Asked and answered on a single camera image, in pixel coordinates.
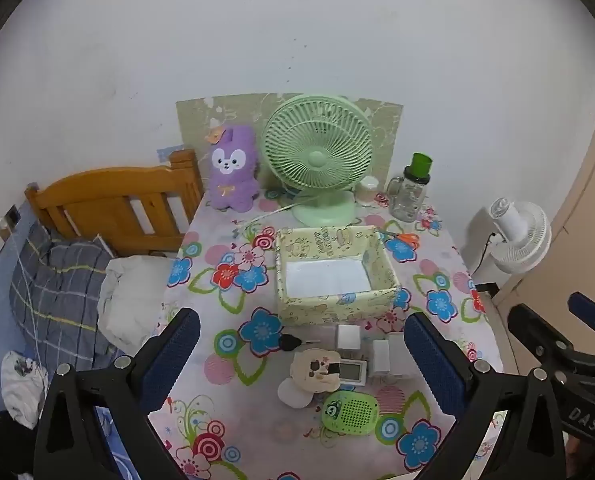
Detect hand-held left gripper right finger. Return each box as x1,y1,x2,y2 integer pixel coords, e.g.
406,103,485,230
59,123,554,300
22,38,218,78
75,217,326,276
404,311,569,480

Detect black fan cable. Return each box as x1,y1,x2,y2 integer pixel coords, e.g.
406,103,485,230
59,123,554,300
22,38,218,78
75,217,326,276
477,232,498,276

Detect yellow cartoon-print box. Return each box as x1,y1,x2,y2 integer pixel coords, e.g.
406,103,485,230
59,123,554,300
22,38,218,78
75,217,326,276
275,226,402,322

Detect clear cotton swab container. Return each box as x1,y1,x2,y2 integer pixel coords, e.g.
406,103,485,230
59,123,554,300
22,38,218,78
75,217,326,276
356,176,381,207

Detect grey-white power adapter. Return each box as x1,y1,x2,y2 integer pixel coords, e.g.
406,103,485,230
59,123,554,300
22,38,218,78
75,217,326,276
370,339,392,379

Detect white spotted cloth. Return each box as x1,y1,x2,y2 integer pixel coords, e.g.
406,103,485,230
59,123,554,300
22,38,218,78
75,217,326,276
2,350,48,428

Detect white pillow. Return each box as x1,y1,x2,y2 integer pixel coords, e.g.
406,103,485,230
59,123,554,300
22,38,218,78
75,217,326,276
98,255,178,351

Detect purple plush rabbit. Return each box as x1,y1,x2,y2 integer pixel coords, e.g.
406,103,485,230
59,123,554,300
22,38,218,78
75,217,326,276
205,125,262,212

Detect floral tablecloth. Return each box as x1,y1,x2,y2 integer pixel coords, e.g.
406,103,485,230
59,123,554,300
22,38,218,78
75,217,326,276
148,187,503,480

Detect beige wooden door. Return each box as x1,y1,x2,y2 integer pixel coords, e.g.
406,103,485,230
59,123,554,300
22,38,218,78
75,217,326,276
492,90,595,361

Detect green panda speaker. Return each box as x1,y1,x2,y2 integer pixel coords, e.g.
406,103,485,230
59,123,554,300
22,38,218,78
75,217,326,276
320,391,381,436

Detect black key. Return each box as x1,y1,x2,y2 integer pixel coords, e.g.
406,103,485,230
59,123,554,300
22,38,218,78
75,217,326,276
279,334,321,354

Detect white remote control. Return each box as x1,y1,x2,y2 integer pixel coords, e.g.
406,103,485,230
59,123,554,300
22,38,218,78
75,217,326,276
330,357,369,387

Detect blue patterned bedsheet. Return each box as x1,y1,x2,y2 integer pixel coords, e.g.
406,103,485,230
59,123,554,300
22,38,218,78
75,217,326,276
92,402,178,480

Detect glass jar with green lid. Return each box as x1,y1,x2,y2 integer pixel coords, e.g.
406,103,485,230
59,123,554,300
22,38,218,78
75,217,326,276
387,152,433,222

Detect white fan cable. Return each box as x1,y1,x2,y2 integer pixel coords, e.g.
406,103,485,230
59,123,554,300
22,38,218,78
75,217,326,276
232,202,308,236

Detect wooden bed headboard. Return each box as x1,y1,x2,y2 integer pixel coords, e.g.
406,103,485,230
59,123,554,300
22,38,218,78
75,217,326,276
25,149,204,257

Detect grey plaid blanket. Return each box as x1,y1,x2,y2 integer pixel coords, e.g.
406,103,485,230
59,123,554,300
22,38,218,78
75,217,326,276
10,220,128,376

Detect white round case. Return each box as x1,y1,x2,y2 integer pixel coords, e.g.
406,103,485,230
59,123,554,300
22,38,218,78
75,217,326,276
278,379,313,409

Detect white rectangular box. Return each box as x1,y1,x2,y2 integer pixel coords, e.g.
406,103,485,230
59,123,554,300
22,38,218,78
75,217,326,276
388,332,414,378

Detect dark clothing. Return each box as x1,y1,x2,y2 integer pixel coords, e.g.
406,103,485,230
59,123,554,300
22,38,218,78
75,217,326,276
0,410,38,480

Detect green table fan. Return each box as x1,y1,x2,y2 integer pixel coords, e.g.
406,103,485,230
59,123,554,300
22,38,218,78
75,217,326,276
262,93,374,228

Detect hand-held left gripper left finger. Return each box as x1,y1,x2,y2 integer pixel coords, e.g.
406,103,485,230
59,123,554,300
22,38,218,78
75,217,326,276
32,307,202,480

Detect orange-handled scissors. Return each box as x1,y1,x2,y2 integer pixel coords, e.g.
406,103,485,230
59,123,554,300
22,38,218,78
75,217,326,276
377,230,421,251

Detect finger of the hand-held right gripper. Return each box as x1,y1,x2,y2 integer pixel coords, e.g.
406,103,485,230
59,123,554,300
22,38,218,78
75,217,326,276
567,291,595,361
506,304,581,378

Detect white standing fan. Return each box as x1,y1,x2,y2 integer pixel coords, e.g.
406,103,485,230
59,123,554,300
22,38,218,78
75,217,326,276
470,198,552,275

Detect white cube charger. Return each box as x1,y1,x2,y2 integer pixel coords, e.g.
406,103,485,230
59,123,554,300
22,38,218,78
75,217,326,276
337,325,362,353

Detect round cream cartoon disc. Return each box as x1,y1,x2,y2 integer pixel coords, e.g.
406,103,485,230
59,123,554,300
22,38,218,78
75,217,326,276
290,349,342,393

